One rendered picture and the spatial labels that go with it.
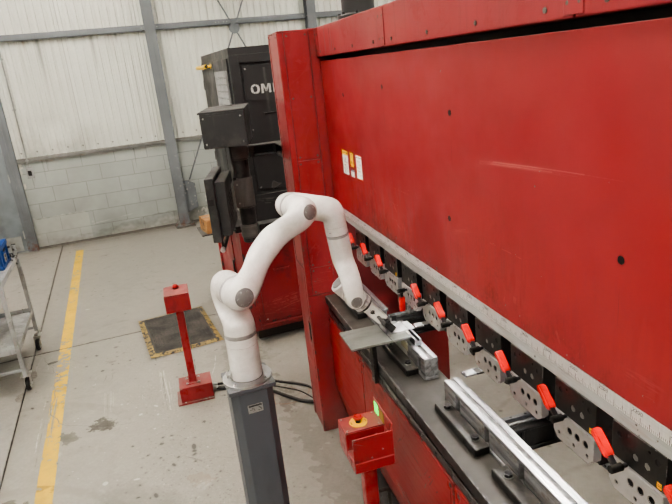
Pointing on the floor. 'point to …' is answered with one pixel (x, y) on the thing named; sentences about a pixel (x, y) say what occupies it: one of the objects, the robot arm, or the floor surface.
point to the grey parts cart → (16, 322)
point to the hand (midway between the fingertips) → (388, 324)
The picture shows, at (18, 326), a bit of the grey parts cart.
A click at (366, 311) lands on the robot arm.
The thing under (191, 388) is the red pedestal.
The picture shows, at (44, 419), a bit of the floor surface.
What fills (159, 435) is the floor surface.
